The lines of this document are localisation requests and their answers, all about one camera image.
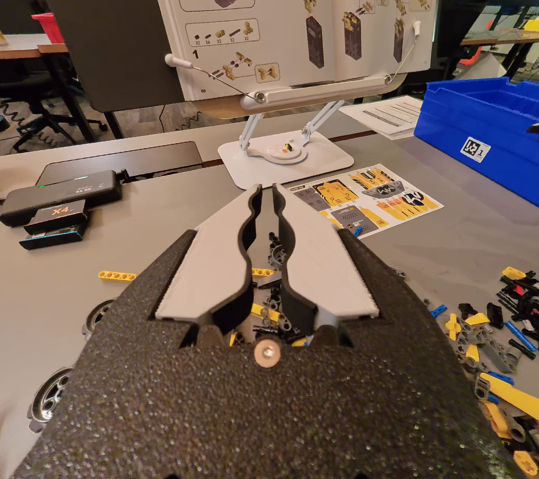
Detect dark divider panel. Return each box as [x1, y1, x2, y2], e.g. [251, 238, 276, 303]
[25, 0, 448, 113]

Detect black toy wheel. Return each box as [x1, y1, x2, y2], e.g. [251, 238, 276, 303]
[27, 365, 76, 433]
[82, 298, 118, 341]

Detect pile of toy building pieces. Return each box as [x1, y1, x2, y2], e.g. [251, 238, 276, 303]
[229, 231, 539, 479]

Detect black power bank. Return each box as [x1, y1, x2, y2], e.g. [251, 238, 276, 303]
[0, 169, 124, 228]

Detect blue plastic bin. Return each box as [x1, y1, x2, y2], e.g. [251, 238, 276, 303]
[414, 77, 539, 207]

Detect printed paper sheets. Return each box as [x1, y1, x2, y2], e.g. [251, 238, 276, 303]
[339, 96, 424, 141]

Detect red plastic bin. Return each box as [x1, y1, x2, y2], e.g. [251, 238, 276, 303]
[31, 13, 66, 44]

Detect black box blue edge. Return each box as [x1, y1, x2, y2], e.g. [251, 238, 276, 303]
[19, 223, 90, 251]

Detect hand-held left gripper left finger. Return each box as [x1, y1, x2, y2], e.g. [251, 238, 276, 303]
[155, 184, 264, 336]

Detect black flat desk panel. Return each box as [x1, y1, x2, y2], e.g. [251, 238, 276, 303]
[36, 141, 204, 187]

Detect black office chair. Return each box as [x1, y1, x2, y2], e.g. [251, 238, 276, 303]
[434, 0, 494, 80]
[0, 0, 108, 153]

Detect wooden topped desk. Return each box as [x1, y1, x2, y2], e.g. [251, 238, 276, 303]
[0, 34, 70, 59]
[461, 26, 539, 80]

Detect open instruction booklet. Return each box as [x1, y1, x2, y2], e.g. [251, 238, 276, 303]
[142, 0, 440, 102]

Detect small black box orange print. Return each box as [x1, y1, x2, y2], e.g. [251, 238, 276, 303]
[23, 199, 89, 235]

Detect white book stand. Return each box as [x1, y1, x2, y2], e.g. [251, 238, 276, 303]
[164, 20, 423, 189]

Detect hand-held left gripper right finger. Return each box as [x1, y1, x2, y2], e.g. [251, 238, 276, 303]
[271, 183, 380, 337]

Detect yellow grey sticker sheet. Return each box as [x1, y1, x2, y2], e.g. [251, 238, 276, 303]
[287, 163, 444, 240]

